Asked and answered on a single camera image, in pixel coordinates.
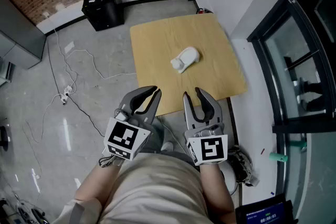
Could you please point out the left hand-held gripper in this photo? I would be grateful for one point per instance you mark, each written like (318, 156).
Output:
(123, 136)

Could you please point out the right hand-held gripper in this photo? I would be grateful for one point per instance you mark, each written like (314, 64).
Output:
(210, 149)

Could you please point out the person's left forearm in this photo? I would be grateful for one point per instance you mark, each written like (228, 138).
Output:
(94, 186)

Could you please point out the person's right forearm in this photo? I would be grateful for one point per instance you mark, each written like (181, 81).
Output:
(214, 186)

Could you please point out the person's white shoe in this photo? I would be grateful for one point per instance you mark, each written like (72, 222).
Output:
(167, 146)

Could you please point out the white black sneaker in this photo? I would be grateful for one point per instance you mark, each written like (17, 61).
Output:
(244, 165)

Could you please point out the white power strip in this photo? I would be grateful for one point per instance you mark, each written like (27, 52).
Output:
(66, 94)

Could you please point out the person's beige shirt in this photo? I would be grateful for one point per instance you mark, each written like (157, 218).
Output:
(155, 191)

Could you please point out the white paper sheet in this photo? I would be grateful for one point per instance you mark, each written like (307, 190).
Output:
(69, 46)

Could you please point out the black box cabinet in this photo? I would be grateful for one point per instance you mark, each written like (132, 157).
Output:
(103, 10)

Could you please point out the red fire extinguisher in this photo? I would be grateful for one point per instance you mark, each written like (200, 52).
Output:
(203, 10)

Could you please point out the black phone with timer screen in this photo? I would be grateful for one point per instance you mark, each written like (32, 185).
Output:
(262, 213)

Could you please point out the grey metal cabinet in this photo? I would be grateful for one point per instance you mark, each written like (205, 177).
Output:
(18, 39)

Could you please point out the black chair base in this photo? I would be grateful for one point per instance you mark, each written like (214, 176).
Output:
(4, 139)

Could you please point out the black window frame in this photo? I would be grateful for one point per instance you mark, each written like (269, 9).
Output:
(296, 60)

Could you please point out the white wall socket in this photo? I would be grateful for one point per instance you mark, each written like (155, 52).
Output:
(46, 14)

